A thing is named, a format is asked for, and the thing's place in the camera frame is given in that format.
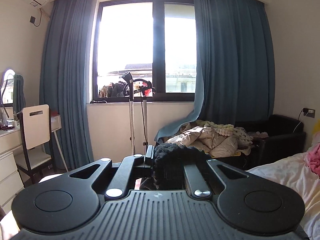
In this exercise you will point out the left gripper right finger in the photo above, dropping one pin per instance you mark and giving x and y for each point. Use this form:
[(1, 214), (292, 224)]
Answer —
[(195, 184)]

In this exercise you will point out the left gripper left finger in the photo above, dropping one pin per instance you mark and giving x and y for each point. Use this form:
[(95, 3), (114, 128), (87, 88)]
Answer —
[(124, 174)]

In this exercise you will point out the beige quilted jacket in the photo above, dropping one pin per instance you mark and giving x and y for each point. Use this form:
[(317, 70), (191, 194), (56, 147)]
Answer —
[(216, 140)]

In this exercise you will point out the pastel bed sheet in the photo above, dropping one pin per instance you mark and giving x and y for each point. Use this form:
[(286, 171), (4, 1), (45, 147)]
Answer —
[(294, 173)]

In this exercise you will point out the black sofa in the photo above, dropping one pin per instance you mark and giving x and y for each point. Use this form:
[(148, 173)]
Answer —
[(285, 137)]

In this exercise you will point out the white wooden chair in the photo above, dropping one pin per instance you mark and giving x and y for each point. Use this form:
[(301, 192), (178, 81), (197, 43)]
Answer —
[(36, 137)]

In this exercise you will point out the white dresser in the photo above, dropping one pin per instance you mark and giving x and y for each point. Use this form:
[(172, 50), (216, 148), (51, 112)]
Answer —
[(11, 183)]

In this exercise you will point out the pink fleece blanket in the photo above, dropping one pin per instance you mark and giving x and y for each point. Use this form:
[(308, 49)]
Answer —
[(313, 155)]

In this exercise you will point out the yellow pillow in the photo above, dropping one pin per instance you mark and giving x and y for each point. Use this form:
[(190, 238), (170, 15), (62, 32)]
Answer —
[(316, 127)]

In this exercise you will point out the vanity mirror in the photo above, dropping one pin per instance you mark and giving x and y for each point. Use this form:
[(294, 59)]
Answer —
[(12, 93)]

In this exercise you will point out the right blue curtain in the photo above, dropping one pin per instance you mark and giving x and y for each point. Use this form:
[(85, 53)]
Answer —
[(235, 79)]

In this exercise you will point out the blue curtain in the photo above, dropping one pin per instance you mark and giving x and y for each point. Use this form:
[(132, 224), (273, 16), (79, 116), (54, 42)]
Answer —
[(235, 79), (63, 77)]

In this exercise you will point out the left blue curtain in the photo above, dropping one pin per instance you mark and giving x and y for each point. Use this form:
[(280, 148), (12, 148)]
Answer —
[(63, 77)]

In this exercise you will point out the dark framed window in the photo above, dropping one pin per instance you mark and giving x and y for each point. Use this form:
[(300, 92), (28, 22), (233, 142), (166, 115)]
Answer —
[(154, 40)]

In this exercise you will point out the wall power outlet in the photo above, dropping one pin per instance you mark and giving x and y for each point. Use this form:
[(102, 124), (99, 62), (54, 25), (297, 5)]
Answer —
[(309, 112)]

